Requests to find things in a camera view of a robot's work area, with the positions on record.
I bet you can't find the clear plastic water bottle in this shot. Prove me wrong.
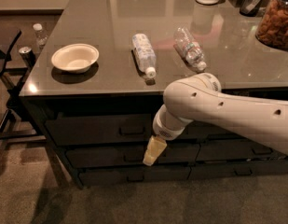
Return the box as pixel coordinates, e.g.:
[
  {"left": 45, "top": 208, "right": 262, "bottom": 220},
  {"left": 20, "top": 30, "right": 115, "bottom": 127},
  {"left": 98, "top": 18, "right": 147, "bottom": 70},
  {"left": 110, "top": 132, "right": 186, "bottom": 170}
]
[{"left": 173, "top": 27, "right": 207, "bottom": 72}]

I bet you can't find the white paper bowl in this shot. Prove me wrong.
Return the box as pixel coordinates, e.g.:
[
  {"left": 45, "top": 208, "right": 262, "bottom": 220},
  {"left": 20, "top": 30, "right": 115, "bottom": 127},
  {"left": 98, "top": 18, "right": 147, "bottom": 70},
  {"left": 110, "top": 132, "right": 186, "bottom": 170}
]
[{"left": 51, "top": 44, "right": 99, "bottom": 74}]

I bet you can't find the black chair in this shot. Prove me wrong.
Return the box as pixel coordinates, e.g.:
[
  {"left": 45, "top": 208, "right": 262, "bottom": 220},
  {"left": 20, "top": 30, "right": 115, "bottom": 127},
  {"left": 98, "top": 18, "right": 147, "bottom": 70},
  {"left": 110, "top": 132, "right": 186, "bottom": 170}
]
[{"left": 0, "top": 24, "right": 42, "bottom": 141}]

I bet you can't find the white labelled plastic bottle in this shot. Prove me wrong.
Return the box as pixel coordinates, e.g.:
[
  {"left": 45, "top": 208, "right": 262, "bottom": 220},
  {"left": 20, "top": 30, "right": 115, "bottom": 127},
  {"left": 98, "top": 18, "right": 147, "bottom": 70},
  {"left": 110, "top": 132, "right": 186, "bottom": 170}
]
[{"left": 132, "top": 34, "right": 157, "bottom": 78}]

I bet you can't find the dark drawer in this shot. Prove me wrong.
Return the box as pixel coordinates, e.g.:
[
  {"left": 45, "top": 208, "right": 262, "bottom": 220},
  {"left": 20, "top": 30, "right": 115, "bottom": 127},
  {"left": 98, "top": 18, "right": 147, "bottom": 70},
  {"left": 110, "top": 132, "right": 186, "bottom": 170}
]
[
  {"left": 65, "top": 142, "right": 199, "bottom": 168},
  {"left": 45, "top": 114, "right": 152, "bottom": 146},
  {"left": 179, "top": 121, "right": 240, "bottom": 139},
  {"left": 196, "top": 139, "right": 281, "bottom": 161},
  {"left": 188, "top": 160, "right": 288, "bottom": 180},
  {"left": 79, "top": 165, "right": 191, "bottom": 187}
]

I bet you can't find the small upright water bottle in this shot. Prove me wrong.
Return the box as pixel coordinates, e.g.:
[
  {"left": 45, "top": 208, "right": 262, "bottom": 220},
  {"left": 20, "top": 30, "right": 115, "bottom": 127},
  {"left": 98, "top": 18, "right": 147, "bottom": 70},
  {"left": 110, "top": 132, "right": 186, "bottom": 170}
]
[{"left": 33, "top": 23, "right": 48, "bottom": 50}]

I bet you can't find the metal drink can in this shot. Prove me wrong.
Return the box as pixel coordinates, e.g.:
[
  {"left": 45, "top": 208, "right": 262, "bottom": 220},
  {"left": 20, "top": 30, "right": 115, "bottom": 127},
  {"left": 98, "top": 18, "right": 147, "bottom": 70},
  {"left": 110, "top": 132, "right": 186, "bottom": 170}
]
[{"left": 19, "top": 47, "right": 35, "bottom": 67}]

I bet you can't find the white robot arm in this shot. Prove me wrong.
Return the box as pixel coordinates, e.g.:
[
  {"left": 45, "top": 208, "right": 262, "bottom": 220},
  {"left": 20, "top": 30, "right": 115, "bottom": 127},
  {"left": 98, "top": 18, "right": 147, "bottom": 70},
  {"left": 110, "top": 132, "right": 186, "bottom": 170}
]
[{"left": 143, "top": 73, "right": 288, "bottom": 166}]

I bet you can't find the dark drawer cabinet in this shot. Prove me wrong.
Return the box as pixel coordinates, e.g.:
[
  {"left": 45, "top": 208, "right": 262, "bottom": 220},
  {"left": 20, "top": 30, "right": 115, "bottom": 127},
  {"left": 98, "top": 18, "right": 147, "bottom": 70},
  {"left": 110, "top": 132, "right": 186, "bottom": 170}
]
[{"left": 21, "top": 0, "right": 288, "bottom": 187}]

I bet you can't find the glass jar of snacks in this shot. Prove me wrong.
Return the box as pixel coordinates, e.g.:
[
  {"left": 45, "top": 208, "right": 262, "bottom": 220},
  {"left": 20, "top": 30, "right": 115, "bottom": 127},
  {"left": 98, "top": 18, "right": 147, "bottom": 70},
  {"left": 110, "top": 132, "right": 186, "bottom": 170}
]
[{"left": 255, "top": 0, "right": 288, "bottom": 49}]

